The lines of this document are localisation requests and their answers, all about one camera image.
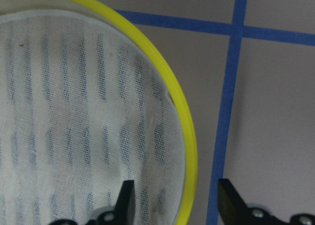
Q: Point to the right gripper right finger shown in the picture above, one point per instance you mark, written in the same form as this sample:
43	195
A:
234	211

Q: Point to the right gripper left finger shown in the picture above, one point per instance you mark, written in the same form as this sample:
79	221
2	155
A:
123	212

